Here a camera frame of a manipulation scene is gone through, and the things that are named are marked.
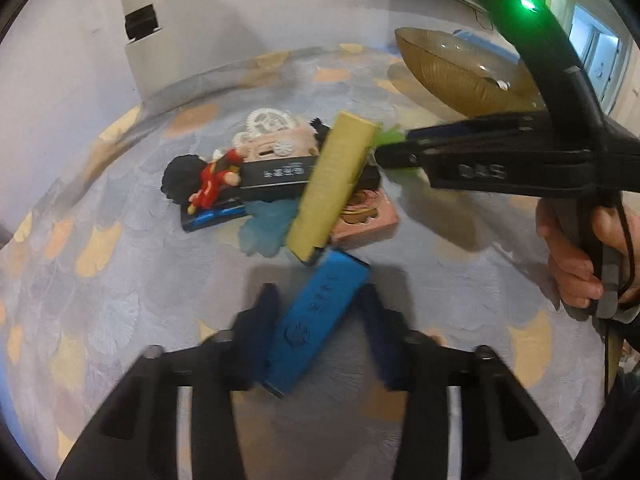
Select blue rectangular box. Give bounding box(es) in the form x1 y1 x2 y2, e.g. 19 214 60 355
262 250 370 398

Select person's right hand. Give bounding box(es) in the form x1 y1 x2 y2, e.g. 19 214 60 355
536 198 627 309

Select green paper leaf cutout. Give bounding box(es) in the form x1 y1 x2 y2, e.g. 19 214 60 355
371 124 422 171

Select amber ribbed glass bowl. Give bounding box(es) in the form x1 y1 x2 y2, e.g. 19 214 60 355
395 27 546 117

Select olive yellow long box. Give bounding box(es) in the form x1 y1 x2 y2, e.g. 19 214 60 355
285 112 381 264

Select pink box with rings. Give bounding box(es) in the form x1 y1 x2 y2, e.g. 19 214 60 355
330 188 399 249

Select black spiky figurine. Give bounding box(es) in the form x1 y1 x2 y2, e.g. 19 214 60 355
310 117 331 151

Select teal paper leaf cutout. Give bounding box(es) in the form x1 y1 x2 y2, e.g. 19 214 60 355
239 200 298 258

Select pink wooden gear box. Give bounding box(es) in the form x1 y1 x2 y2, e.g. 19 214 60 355
234 126 319 162

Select black long box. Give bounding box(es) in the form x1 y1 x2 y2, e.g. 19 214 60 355
239 156 381 202

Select dark blue flat box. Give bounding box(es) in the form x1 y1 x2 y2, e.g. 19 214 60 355
180 197 247 233

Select white plastic gear set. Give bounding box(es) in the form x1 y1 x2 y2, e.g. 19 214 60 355
232 107 298 158

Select ginkgo pattern table mat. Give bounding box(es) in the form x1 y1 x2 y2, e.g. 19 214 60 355
1 48 604 478

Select red dressed doll figurine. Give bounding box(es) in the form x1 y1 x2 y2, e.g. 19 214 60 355
160 146 248 214

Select white wall pipe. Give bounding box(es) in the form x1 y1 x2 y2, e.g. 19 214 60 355
120 0 176 101

